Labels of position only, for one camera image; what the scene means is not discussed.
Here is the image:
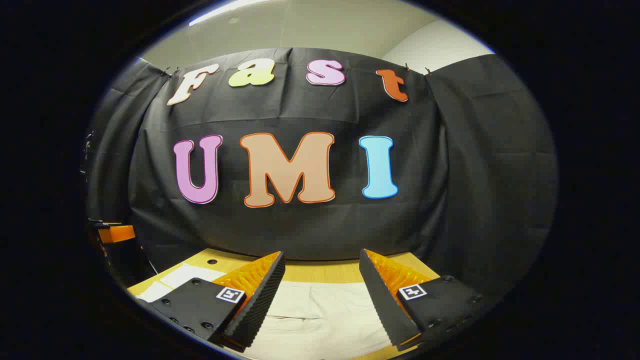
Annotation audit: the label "black backdrop cloth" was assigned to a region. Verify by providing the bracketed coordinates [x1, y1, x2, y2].
[84, 47, 559, 297]

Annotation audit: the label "white jeans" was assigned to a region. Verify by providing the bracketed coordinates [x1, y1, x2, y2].
[136, 263, 396, 360]

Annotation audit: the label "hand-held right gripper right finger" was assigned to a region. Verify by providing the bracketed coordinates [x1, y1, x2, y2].
[359, 248, 485, 351]

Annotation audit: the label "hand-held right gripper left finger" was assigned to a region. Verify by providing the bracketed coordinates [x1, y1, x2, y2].
[145, 251, 286, 350]

